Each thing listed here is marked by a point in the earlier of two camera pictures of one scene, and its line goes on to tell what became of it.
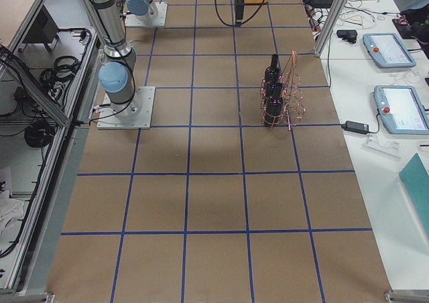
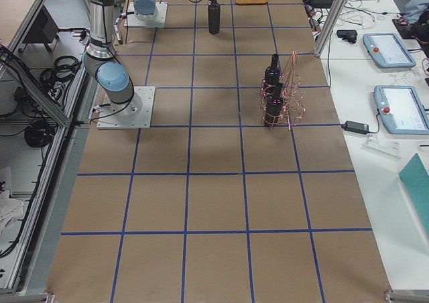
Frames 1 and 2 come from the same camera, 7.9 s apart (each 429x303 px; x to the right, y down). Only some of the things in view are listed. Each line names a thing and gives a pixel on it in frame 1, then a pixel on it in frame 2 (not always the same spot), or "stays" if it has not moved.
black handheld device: [349, 35] stays
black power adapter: [356, 127] stays
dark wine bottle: [273, 90] to [214, 18]
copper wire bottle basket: [281, 96] stays
